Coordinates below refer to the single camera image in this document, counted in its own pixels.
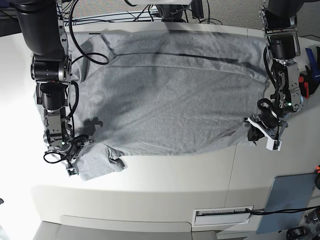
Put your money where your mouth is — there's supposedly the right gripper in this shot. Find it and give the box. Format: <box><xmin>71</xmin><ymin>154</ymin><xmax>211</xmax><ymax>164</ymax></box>
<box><xmin>44</xmin><ymin>134</ymin><xmax>95</xmax><ymax>168</ymax></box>

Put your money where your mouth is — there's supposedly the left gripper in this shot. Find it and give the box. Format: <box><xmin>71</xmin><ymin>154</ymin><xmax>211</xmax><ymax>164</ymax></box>
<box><xmin>242</xmin><ymin>111</ymin><xmax>289</xmax><ymax>144</ymax></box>

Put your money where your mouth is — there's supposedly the grey T-shirt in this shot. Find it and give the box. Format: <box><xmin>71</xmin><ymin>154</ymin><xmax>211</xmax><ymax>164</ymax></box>
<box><xmin>33</xmin><ymin>29</ymin><xmax>271</xmax><ymax>182</ymax></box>

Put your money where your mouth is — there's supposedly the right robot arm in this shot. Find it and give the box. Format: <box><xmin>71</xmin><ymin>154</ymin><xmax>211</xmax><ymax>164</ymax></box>
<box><xmin>10</xmin><ymin>0</ymin><xmax>93</xmax><ymax>176</ymax></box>

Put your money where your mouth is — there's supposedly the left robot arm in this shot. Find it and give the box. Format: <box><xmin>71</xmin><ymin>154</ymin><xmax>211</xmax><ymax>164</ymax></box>
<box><xmin>243</xmin><ymin>0</ymin><xmax>305</xmax><ymax>151</ymax></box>

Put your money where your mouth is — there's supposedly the black red hand tool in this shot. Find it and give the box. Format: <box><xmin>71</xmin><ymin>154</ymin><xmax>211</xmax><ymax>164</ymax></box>
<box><xmin>298</xmin><ymin>71</ymin><xmax>320</xmax><ymax>99</ymax></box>

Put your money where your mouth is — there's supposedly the blue grey board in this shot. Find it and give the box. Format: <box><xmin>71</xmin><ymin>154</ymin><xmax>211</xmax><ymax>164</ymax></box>
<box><xmin>256</xmin><ymin>173</ymin><xmax>316</xmax><ymax>235</ymax></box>

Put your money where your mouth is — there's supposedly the blue clamp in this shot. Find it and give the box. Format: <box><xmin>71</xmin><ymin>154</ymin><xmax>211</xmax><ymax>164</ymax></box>
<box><xmin>305</xmin><ymin>46</ymin><xmax>320</xmax><ymax>84</ymax></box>

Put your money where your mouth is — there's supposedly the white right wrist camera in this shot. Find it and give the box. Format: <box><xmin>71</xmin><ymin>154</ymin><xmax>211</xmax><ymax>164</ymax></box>
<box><xmin>66</xmin><ymin>165</ymin><xmax>79</xmax><ymax>177</ymax></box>

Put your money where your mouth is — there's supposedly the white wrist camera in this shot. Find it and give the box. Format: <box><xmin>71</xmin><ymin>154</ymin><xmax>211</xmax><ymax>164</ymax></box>
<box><xmin>266</xmin><ymin>138</ymin><xmax>282</xmax><ymax>151</ymax></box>
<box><xmin>66</xmin><ymin>165</ymin><xmax>79</xmax><ymax>177</ymax></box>

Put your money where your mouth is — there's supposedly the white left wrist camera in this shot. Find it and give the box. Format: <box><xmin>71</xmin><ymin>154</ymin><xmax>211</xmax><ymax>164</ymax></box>
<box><xmin>266</xmin><ymin>138</ymin><xmax>282</xmax><ymax>151</ymax></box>

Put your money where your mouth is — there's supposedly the black cable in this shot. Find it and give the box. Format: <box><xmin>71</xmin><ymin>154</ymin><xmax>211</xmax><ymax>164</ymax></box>
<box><xmin>246</xmin><ymin>205</ymin><xmax>320</xmax><ymax>216</ymax></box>

